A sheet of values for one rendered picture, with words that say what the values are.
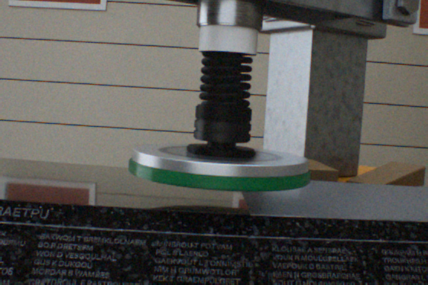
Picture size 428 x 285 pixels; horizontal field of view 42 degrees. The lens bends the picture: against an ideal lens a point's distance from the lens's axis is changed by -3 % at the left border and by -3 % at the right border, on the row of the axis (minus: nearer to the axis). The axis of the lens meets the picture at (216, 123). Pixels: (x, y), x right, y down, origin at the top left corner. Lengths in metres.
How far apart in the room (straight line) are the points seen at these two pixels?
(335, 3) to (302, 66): 0.75
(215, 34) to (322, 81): 0.81
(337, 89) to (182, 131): 5.36
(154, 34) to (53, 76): 1.32
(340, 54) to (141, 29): 5.46
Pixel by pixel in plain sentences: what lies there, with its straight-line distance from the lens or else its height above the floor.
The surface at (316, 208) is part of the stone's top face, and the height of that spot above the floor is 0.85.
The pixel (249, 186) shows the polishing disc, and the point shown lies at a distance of 0.59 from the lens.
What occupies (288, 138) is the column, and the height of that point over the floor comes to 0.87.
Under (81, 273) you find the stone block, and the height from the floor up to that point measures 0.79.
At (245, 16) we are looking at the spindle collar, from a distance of 0.66.
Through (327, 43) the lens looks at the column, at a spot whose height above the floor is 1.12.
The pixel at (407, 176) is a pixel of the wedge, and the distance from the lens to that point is 1.42.
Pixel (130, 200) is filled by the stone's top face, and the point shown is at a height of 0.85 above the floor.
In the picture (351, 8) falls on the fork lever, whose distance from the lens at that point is 0.72.
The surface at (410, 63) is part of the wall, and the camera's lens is 7.19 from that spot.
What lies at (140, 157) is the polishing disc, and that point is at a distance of 0.64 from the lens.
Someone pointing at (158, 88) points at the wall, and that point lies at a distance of 6.79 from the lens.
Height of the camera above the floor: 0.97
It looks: 3 degrees down
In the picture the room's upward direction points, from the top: 4 degrees clockwise
